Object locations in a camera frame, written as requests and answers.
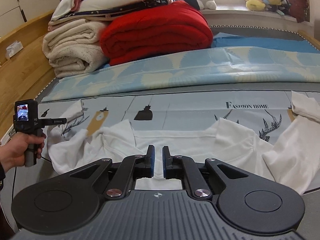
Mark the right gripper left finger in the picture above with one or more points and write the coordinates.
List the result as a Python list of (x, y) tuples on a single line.
[(124, 174)]

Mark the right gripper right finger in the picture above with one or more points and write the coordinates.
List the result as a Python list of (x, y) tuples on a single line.
[(187, 171)]

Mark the white t-shirt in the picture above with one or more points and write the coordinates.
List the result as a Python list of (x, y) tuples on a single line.
[(293, 160)]

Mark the person's left hand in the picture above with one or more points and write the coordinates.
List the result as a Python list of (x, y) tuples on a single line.
[(12, 153)]

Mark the white tissue packet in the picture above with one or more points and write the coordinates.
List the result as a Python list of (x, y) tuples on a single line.
[(13, 49)]

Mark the cream folded blanket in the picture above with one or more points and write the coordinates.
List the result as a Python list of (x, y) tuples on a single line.
[(74, 48)]

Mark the deer-print grey bed sheet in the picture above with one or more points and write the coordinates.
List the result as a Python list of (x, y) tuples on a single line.
[(187, 108)]

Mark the blue leaf-pattern folded mat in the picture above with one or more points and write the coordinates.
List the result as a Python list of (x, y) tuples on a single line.
[(192, 68)]

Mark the white wardrobe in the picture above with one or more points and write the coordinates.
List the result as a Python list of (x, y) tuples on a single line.
[(16, 12)]

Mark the red folded blanket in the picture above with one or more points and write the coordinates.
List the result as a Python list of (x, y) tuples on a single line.
[(158, 31)]

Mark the yellow plush toys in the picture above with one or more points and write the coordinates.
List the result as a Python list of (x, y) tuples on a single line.
[(281, 7)]

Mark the wooden bed frame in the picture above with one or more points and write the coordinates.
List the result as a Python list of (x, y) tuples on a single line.
[(28, 72)]

